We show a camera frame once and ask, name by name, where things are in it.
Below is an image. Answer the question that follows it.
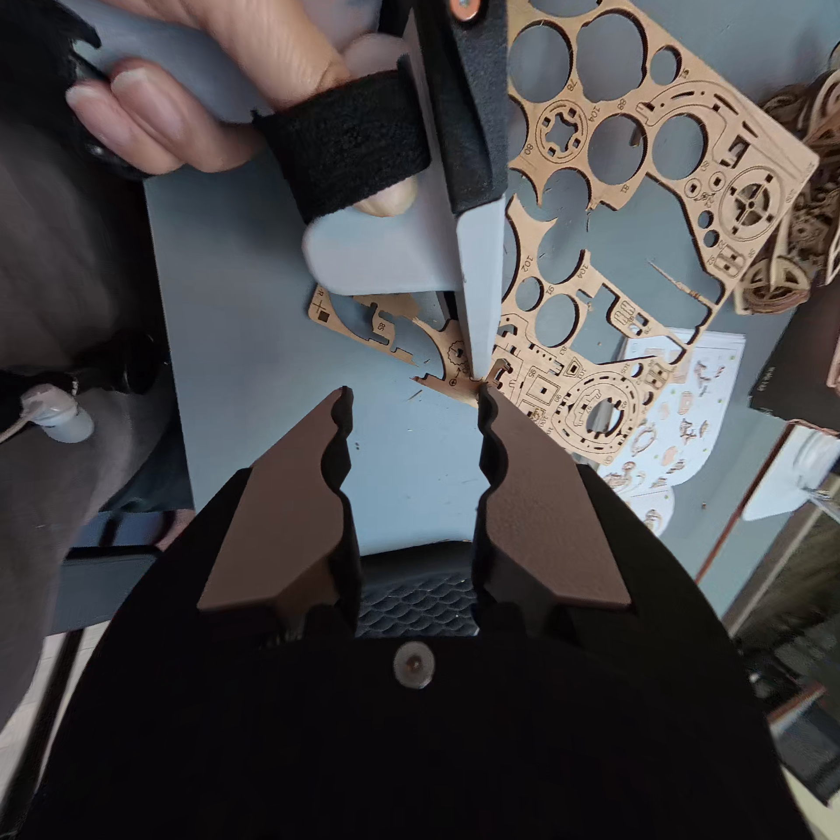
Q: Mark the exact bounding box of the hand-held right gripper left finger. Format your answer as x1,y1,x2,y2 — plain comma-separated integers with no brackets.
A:
196,386,363,636

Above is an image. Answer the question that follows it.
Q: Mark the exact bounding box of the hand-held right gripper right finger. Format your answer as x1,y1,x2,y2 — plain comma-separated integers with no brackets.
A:
470,385,634,636

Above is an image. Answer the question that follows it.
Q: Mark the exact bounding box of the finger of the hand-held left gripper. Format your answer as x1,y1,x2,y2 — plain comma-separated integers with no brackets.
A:
454,196,508,382

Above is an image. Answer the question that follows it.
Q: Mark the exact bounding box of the laser-cut wooden parts sheet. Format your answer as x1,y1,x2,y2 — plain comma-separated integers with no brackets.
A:
307,0,823,463

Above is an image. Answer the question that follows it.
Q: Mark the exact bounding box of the black model kit box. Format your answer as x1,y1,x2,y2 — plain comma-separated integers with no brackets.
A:
748,364,840,434

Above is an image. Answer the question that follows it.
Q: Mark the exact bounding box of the assembled wooden submarine model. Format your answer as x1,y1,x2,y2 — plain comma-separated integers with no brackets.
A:
731,66,840,317

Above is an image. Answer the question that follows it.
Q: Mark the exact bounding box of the person's left hand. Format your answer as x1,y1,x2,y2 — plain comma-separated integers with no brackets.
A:
66,0,421,219

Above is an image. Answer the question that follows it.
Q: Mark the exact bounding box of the black mesh chair seat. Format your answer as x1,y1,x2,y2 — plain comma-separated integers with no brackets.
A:
357,551,480,637

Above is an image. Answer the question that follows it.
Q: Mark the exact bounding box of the white instruction sheet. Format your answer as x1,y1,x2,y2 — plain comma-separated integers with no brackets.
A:
577,328,749,540

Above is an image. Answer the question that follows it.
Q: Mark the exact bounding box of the white rounded object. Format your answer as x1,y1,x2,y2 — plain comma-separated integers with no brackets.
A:
742,430,840,523

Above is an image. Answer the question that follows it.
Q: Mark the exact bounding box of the person's grey clothing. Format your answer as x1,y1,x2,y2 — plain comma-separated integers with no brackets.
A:
0,98,198,723

